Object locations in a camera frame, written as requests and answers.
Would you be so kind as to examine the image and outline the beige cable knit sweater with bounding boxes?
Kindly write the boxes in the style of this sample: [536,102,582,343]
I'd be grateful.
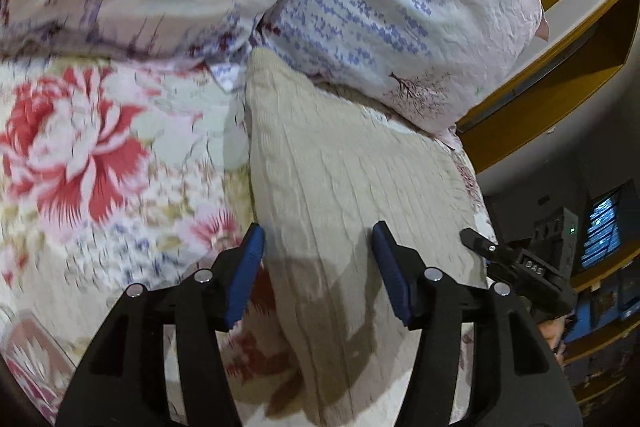
[245,47,499,427]

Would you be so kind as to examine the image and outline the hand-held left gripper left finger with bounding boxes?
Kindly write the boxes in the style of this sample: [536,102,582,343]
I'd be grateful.
[55,223,266,427]

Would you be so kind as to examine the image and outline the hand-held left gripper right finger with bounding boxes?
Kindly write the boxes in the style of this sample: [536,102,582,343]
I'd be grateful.
[371,221,583,427]

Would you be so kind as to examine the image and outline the floral bedsheet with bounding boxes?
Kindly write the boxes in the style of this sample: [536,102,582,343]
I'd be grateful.
[0,57,501,427]

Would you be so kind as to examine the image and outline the yellow wooden frame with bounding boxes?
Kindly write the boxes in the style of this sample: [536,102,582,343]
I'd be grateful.
[457,0,637,174]

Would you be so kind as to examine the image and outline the wooden shelf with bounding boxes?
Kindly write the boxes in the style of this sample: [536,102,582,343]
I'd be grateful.
[557,257,640,410]

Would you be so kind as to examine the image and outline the lit computer monitor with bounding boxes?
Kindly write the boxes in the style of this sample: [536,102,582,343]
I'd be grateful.
[580,191,624,271]

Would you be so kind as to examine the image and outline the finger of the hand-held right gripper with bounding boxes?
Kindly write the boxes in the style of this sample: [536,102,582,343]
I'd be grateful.
[460,228,525,269]

